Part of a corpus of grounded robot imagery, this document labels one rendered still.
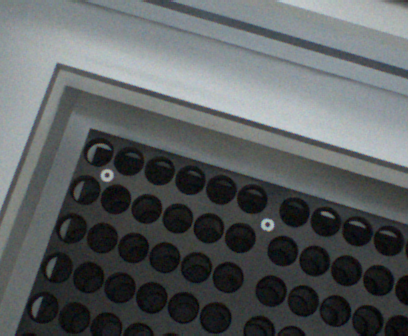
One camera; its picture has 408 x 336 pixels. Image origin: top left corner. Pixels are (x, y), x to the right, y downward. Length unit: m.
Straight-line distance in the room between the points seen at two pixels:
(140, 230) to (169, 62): 0.08
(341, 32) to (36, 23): 0.13
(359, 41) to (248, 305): 0.12
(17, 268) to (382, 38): 0.23
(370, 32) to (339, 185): 0.15
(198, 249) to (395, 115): 0.10
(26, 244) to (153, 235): 0.09
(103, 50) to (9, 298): 0.15
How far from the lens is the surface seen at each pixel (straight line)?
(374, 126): 0.35
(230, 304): 0.38
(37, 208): 0.46
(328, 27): 0.32
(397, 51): 0.32
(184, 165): 0.39
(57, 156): 0.46
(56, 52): 0.36
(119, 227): 0.38
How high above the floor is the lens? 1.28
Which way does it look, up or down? 75 degrees down
